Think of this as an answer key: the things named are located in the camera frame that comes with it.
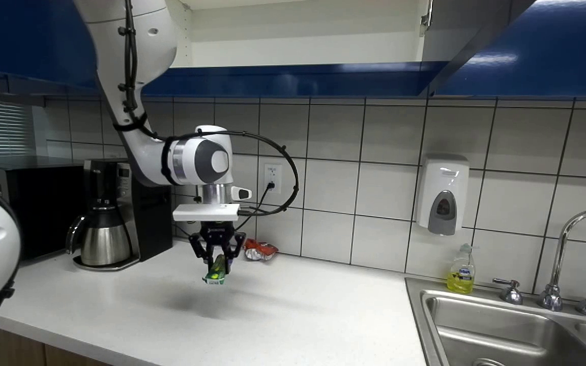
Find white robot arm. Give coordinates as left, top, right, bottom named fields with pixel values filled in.
left=0, top=0, right=231, bottom=306

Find green granola bar packet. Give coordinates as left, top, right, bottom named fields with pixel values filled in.
left=204, top=255, right=226, bottom=284

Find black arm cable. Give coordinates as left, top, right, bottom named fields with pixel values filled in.
left=112, top=0, right=300, bottom=220

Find white soap dispenser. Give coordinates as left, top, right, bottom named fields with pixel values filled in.
left=417, top=157, right=469, bottom=235

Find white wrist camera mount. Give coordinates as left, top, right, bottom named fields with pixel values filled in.
left=172, top=186, right=251, bottom=221

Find red snack packet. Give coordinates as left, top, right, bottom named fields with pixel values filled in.
left=243, top=240, right=279, bottom=262

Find white wall outlet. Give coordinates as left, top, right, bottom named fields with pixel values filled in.
left=263, top=163, right=282, bottom=194

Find stainless steel sink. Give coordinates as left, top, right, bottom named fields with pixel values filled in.
left=405, top=279, right=586, bottom=366

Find yellow dish soap bottle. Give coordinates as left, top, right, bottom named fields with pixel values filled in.
left=445, top=243, right=475, bottom=294

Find black coffee maker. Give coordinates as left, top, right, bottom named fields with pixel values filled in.
left=70, top=159, right=172, bottom=272

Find steel coffee carafe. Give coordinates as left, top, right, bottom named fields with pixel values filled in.
left=64, top=203, right=131, bottom=269

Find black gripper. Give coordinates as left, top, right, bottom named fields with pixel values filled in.
left=189, top=221, right=246, bottom=279

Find chrome faucet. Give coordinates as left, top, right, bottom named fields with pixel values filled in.
left=492, top=206, right=586, bottom=320

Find blue upper cabinet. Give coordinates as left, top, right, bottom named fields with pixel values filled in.
left=0, top=0, right=586, bottom=97

